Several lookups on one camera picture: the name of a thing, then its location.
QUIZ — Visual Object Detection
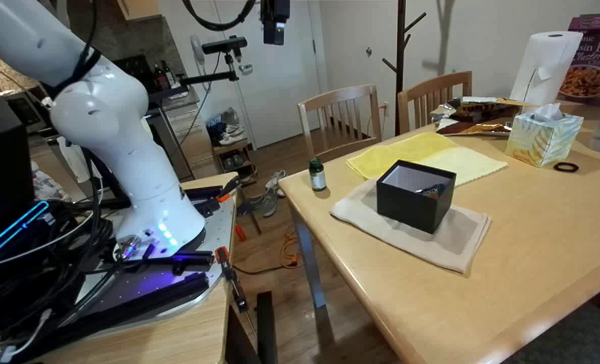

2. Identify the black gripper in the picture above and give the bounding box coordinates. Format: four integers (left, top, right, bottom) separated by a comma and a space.
258, 0, 292, 47

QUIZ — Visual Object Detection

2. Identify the black box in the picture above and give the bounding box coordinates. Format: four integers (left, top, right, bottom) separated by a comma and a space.
375, 158, 459, 236

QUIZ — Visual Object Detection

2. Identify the patterned tissue box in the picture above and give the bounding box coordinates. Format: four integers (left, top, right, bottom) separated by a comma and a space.
503, 100, 585, 168

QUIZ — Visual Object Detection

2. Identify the purple cereal box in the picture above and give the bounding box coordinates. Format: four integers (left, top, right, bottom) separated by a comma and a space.
558, 11, 600, 107

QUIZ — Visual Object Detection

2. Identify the light wooden chair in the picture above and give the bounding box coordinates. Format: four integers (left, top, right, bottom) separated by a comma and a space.
294, 82, 383, 164
396, 69, 476, 136

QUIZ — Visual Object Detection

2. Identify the pair of shoes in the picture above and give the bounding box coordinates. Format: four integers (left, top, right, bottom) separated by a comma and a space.
204, 107, 248, 147

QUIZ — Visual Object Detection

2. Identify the black coat rack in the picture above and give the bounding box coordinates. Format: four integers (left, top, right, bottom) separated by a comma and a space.
380, 0, 428, 138

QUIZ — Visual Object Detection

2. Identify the small dark bottle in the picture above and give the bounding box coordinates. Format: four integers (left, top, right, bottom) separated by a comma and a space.
306, 156, 329, 193

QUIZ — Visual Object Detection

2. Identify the brown snack bag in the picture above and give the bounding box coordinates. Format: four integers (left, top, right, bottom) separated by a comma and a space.
434, 95, 526, 140

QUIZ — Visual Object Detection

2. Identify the metal table leg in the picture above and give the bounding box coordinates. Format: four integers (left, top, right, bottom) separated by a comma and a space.
290, 210, 336, 351

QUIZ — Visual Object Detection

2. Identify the white paper towel roll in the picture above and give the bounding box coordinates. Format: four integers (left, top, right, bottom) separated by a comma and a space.
509, 29, 585, 107

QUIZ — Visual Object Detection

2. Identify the beige cloth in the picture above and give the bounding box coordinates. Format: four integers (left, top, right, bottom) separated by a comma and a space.
329, 179, 492, 274

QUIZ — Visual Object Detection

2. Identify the black monitor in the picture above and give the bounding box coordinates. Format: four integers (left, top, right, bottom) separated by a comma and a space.
0, 75, 37, 251

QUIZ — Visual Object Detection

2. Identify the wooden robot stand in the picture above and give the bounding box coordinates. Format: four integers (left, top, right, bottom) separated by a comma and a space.
34, 170, 243, 364

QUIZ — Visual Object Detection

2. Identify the black device with blue light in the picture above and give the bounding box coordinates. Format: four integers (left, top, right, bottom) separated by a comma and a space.
0, 198, 54, 269

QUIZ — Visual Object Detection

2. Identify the black camera on stand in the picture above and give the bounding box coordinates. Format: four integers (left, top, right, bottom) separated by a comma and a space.
200, 35, 251, 57

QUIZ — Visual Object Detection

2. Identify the orange handled screwdriver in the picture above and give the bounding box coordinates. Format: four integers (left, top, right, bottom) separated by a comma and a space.
214, 245, 251, 314

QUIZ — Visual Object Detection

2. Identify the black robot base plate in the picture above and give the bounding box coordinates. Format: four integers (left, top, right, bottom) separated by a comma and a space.
14, 249, 214, 362

